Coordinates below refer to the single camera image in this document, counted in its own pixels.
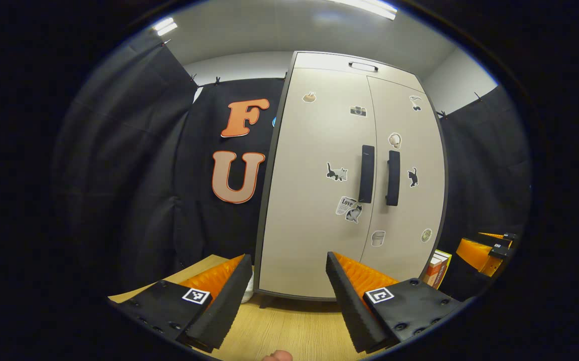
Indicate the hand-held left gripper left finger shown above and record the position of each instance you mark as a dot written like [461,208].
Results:
[227,311]

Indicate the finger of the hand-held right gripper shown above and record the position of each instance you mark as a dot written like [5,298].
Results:
[500,236]
[472,253]

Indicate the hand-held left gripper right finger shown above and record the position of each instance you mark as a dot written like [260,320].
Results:
[344,306]

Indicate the white shoe cabinet door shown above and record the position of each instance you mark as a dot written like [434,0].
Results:
[420,210]
[309,175]

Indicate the white shoe cabinet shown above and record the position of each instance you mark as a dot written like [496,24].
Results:
[319,60]

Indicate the red and white book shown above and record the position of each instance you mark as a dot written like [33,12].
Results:
[433,271]

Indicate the black backdrop cloth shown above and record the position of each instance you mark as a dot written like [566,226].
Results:
[134,175]

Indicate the large ceiling light panel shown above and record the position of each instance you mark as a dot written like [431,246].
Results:
[370,7]

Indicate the small ceiling light panel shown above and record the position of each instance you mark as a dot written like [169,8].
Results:
[165,26]

